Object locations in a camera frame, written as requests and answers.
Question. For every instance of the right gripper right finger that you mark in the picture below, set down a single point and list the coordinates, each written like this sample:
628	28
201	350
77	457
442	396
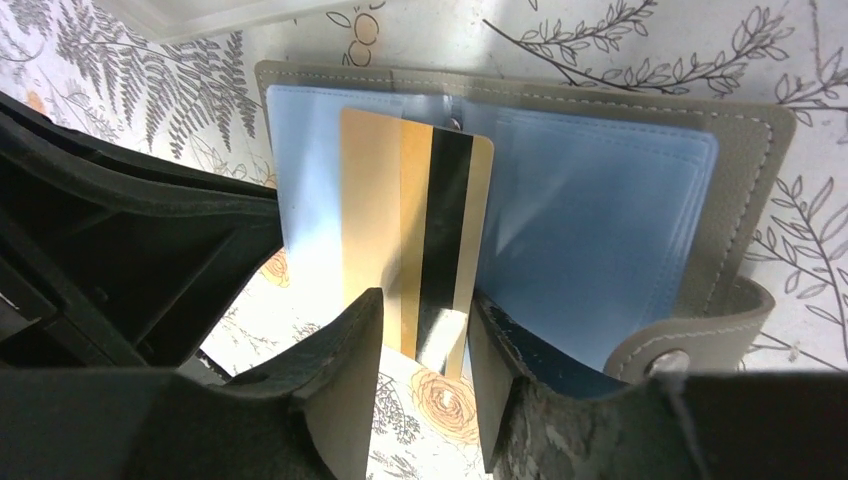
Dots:
542	415

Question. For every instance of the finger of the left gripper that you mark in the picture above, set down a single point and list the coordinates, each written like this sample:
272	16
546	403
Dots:
111	257

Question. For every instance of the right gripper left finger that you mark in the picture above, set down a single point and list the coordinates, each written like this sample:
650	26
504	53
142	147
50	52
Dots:
304	414

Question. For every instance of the gold credit card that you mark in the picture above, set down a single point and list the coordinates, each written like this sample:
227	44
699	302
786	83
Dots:
413	203

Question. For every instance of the grey leather card holder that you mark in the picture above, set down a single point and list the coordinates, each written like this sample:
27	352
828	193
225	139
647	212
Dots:
616	222

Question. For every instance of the white plastic card tray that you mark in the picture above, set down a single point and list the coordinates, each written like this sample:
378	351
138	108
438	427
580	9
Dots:
169	21

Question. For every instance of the floral table mat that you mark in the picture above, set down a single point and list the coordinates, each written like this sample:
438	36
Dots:
197	103

